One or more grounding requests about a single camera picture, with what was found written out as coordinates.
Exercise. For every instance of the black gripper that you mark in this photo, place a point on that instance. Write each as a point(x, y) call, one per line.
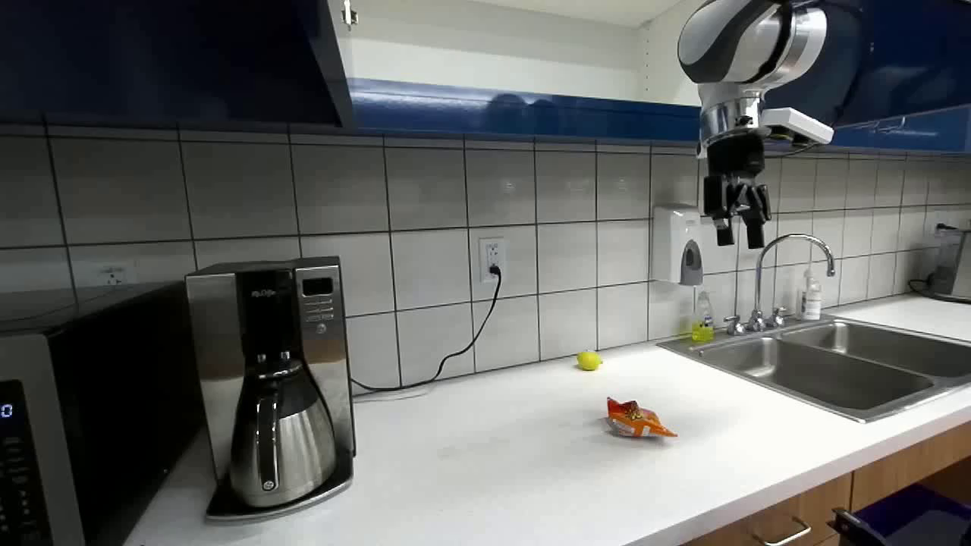
point(736, 169)

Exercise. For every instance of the orange Cheetos snack packet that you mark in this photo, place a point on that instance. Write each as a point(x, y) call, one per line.
point(633, 416)

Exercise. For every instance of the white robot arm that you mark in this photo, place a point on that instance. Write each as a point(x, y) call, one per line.
point(738, 41)

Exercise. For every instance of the blue cabinet door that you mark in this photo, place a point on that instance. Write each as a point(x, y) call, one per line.
point(912, 50)
point(151, 61)

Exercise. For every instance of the wooden base cabinet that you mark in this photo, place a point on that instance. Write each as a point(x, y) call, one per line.
point(890, 472)

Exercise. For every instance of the chrome sink faucet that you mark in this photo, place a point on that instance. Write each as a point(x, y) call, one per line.
point(760, 291)

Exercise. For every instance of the small white bottle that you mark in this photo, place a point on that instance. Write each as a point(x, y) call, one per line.
point(812, 300)

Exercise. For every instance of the yellow dish soap bottle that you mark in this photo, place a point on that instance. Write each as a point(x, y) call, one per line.
point(701, 325)

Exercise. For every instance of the stainless steel double sink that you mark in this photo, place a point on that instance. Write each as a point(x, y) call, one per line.
point(829, 373)

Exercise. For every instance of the small yellow ball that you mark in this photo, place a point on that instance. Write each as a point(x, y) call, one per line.
point(590, 359)

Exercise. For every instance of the black steel coffee maker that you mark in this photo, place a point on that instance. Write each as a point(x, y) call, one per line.
point(322, 322)

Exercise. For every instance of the stainless steel coffee carafe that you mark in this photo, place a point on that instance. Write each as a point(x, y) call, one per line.
point(284, 445)

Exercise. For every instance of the black microwave oven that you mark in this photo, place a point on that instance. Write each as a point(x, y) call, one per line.
point(110, 406)

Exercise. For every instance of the white wall soap dispenser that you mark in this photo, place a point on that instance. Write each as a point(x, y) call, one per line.
point(668, 244)

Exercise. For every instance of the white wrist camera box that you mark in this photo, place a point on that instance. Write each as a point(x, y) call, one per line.
point(798, 127)

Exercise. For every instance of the blue wall cabinet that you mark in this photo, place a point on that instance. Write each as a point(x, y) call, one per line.
point(912, 132)
point(503, 109)

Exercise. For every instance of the white wall outlet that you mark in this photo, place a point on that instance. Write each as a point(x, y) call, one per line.
point(487, 247)

